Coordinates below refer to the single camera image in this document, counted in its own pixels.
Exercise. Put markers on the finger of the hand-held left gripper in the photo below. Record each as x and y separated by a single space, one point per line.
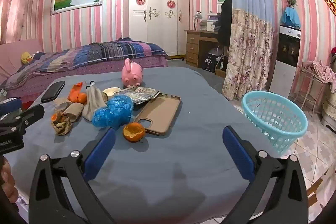
10 106
31 113

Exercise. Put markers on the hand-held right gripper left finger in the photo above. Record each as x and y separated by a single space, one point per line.
101 150

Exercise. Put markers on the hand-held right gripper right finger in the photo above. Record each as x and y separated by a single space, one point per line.
237 153

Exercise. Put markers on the small orange peel scrap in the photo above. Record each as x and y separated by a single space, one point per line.
56 117

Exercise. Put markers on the brown paper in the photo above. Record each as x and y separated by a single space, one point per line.
62 127

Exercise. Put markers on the half peeled orange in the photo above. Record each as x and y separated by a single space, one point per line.
134 132

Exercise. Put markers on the blue plastic bag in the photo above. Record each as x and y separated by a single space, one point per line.
113 111

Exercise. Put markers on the beige cloth pouch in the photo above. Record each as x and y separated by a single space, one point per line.
93 102

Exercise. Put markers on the orange plastic wrapper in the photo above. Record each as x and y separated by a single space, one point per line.
74 90

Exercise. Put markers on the teal plastic basket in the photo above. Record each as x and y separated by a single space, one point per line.
286 132

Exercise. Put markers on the small tangerine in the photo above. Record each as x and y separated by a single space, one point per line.
83 98

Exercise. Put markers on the small white bowl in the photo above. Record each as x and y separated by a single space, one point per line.
111 91

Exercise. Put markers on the silver snack packet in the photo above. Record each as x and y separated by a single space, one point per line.
139 96

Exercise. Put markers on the person's left hand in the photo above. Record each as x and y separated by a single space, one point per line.
8 179

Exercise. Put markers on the black smartphone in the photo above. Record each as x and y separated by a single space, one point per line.
52 92

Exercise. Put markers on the yellow duck plush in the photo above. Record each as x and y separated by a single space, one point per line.
26 58

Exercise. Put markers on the grey blue tablecloth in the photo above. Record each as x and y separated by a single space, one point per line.
183 161

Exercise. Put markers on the pink headboard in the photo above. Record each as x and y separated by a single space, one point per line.
15 52

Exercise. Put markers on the brown phone case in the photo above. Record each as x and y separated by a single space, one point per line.
160 113

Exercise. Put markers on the purple bed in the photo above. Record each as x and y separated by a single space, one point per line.
86 70

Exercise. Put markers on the pink piggy bank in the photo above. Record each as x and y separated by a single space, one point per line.
132 74

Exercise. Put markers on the striped patchwork quilt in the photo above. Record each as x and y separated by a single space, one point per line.
99 52

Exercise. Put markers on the white water dispenser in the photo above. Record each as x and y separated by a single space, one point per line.
284 71

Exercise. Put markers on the metal rack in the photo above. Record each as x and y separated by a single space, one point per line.
308 90

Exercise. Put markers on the black carton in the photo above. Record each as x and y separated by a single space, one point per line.
208 62

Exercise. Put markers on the white patterned cabinet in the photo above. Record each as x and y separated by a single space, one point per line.
330 108

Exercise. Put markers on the white fan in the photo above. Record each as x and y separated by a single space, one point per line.
218 50

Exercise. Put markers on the pink cloth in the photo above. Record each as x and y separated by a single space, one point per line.
319 70

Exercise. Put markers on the blue and floral curtain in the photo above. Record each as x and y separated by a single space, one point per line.
249 37

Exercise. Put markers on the wooden desk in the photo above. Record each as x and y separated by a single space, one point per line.
193 45

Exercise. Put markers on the white box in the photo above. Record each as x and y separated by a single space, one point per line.
211 24

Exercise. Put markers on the black hanging coat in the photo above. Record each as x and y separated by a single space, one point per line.
225 22

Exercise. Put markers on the white wardrobe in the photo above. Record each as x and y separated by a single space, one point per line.
157 27

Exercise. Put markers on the red artificial flowers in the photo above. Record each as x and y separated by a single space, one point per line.
334 52

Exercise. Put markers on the desk lamp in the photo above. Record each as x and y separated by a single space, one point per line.
197 16

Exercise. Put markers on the blue cloth cover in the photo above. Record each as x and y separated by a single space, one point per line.
290 18

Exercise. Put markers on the red round wardrobe sticker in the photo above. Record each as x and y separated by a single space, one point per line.
141 1
171 4

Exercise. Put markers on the small potted plant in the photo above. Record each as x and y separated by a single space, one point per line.
291 2

